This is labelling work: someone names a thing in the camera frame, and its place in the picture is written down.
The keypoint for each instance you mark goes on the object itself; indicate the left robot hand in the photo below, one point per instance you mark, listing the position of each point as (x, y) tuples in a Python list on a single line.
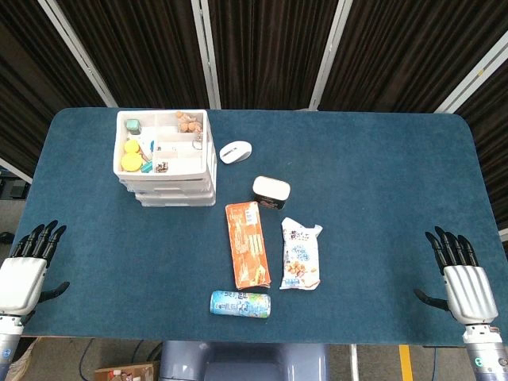
[(21, 282)]

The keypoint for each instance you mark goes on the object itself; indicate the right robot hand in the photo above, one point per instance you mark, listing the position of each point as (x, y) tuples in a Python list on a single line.
[(470, 291)]

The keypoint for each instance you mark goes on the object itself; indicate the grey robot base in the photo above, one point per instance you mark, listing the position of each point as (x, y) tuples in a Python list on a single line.
[(246, 361)]

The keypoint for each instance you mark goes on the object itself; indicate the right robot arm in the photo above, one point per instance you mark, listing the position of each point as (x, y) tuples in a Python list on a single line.
[(482, 353)]

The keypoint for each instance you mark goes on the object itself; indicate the white drawer organizer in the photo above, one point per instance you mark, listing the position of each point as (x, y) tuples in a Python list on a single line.
[(186, 182)]

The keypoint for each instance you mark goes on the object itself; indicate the cardboard box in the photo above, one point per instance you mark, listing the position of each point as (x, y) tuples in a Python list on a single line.
[(123, 373)]

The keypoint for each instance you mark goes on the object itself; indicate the blue felt table mat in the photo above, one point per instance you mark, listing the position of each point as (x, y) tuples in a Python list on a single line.
[(357, 198)]

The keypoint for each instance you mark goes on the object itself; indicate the large yellow round lid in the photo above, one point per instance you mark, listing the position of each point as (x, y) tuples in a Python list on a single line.
[(132, 162)]

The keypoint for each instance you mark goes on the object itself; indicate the teal small item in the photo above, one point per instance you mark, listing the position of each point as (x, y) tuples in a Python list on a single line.
[(147, 167)]

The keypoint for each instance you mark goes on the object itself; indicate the white snack bag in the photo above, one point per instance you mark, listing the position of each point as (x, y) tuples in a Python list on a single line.
[(300, 254)]

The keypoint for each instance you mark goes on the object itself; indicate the small yellow round lid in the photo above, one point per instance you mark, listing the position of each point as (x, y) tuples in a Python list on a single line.
[(132, 147)]

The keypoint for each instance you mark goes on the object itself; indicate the dark binder clips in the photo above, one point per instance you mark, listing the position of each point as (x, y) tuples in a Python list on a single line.
[(161, 167)]

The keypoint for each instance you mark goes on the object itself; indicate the small green box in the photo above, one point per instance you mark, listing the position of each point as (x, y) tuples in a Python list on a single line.
[(133, 126)]

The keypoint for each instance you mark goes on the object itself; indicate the black pleated curtain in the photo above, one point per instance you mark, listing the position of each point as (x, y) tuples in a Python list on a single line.
[(31, 79), (270, 51), (139, 51), (405, 51)]

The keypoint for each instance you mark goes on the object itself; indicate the blue beverage can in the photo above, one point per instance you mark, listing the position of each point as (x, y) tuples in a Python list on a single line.
[(240, 304)]

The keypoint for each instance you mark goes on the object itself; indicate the black tin with white lid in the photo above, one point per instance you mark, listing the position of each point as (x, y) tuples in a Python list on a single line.
[(271, 188)]

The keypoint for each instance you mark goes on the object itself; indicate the orange snack box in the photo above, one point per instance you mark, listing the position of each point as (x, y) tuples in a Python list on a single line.
[(248, 246)]

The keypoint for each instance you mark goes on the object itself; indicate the brown nut cluster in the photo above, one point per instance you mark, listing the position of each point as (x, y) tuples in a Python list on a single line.
[(188, 123)]

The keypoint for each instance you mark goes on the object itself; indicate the white computer mouse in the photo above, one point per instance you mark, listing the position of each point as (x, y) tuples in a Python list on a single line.
[(235, 152)]

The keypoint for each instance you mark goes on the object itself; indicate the white partition post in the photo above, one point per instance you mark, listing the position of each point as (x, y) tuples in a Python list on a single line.
[(472, 75), (75, 51), (206, 51), (14, 170), (330, 51)]

